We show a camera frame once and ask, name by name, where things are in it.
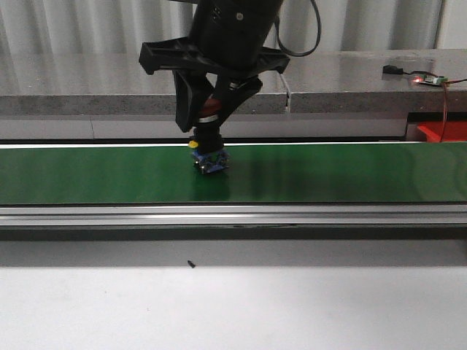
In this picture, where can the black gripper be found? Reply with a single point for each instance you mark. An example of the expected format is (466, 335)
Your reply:
(226, 38)

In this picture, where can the red mushroom push button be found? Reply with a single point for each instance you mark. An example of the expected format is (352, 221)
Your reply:
(208, 152)

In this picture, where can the black plug connector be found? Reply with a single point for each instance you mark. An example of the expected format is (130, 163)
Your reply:
(392, 70)

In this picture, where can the white pleated curtain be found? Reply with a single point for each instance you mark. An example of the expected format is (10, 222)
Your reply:
(58, 27)

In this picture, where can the green conveyor belt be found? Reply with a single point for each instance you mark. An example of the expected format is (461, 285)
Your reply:
(257, 173)

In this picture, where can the small green circuit board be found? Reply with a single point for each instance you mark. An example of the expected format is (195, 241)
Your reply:
(432, 80)

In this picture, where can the red plastic tray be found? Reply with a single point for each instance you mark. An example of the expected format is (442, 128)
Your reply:
(437, 131)

